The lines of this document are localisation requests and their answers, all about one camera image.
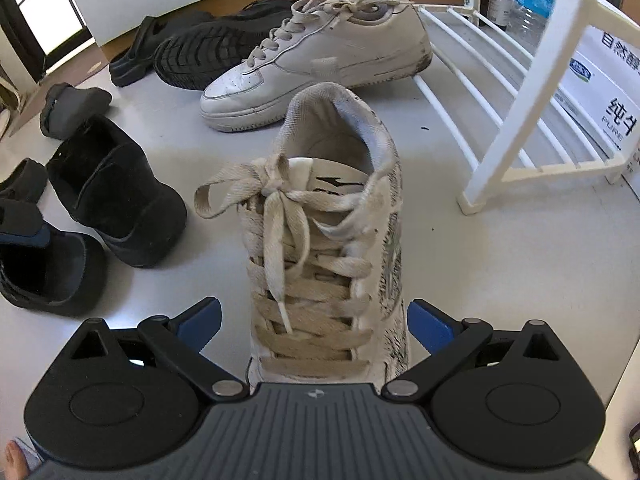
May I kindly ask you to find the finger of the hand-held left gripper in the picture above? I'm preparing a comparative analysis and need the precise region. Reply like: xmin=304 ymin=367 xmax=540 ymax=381
xmin=0 ymin=199 xmax=52 ymax=250

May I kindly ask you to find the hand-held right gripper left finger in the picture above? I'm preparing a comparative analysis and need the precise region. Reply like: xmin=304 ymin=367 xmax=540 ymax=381
xmin=70 ymin=297 xmax=248 ymax=401

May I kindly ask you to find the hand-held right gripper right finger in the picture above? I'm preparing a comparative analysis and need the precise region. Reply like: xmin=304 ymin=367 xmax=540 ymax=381
xmin=382 ymin=299 xmax=561 ymax=401

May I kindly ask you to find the black lace-up sneaker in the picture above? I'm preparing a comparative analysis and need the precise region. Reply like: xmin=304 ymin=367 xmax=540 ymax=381
xmin=0 ymin=230 xmax=108 ymax=318
xmin=46 ymin=114 xmax=189 ymax=268

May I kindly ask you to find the black strap mule clog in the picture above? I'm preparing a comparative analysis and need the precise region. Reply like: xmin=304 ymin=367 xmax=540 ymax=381
xmin=0 ymin=157 xmax=49 ymax=206
xmin=39 ymin=82 xmax=113 ymax=139

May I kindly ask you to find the white patterned sneaker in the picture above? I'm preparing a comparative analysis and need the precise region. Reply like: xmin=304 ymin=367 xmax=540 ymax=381
xmin=194 ymin=82 xmax=412 ymax=393

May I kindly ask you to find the black platform clog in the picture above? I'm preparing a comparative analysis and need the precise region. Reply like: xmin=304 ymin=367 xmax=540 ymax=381
xmin=152 ymin=0 xmax=296 ymax=92
xmin=108 ymin=15 xmax=168 ymax=87

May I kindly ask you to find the plain white sneaker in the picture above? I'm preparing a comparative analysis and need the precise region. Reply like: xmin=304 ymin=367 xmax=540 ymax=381
xmin=200 ymin=0 xmax=433 ymax=133

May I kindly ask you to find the brown door mat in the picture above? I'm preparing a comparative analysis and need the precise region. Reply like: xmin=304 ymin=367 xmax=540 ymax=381
xmin=0 ymin=77 xmax=53 ymax=141

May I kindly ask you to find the white shoe rack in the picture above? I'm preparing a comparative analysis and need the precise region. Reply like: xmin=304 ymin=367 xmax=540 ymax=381
xmin=350 ymin=0 xmax=640 ymax=217

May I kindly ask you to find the black framed glass door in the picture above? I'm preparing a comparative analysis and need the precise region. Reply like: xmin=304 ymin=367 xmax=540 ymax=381
xmin=0 ymin=0 xmax=93 ymax=83

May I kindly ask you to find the white carton box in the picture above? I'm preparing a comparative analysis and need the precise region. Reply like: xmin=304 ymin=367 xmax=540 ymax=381
xmin=552 ymin=25 xmax=640 ymax=161

